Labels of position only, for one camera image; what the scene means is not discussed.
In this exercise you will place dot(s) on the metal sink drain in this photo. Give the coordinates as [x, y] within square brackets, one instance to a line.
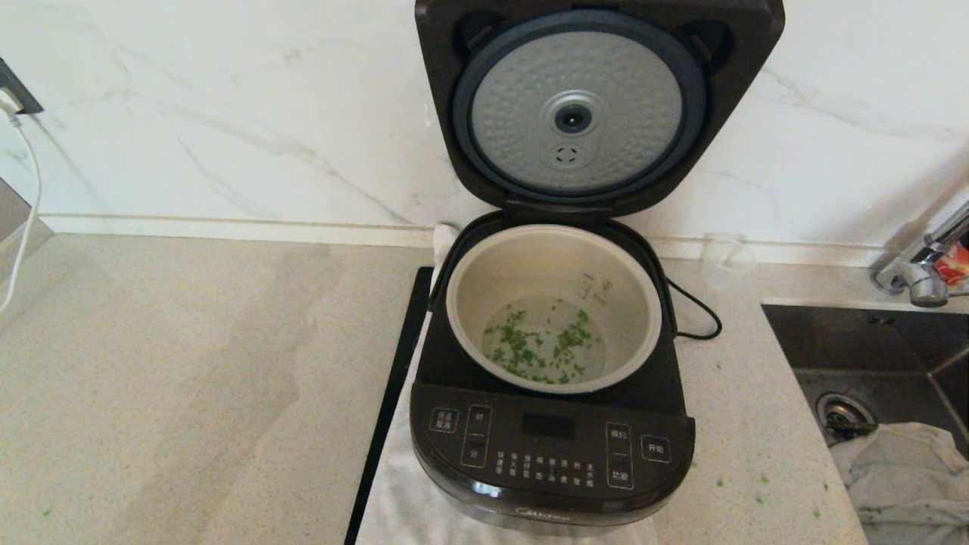
[839, 412]

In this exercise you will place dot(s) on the green grains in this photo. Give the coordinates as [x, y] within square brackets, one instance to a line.
[541, 344]

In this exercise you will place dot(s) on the clear plastic cup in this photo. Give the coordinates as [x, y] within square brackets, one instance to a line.
[727, 261]

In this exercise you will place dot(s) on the black rice cooker lid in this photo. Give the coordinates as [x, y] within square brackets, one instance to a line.
[447, 91]

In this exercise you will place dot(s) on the crumpled grey cloth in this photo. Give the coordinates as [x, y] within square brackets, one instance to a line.
[908, 477]

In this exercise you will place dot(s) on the dish soap bottle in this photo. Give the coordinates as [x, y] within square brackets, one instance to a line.
[952, 266]

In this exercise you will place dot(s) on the white terry towel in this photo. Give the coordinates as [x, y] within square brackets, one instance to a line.
[390, 499]

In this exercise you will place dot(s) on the stainless steel sink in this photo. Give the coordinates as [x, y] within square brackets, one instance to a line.
[855, 341]

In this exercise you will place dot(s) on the chrome sink faucet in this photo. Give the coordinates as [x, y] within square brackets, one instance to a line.
[927, 284]

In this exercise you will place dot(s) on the black wall socket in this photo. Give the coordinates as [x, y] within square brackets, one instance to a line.
[17, 91]

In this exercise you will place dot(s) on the beige inner cooking pot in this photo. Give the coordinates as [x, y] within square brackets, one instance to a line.
[484, 280]

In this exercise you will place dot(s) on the long black flat strip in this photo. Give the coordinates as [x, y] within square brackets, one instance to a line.
[394, 393]

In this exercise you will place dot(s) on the black Midea rice cooker base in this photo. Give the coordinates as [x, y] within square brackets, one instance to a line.
[553, 446]

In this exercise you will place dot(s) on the grey box-shaped appliance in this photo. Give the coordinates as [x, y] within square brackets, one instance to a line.
[15, 219]

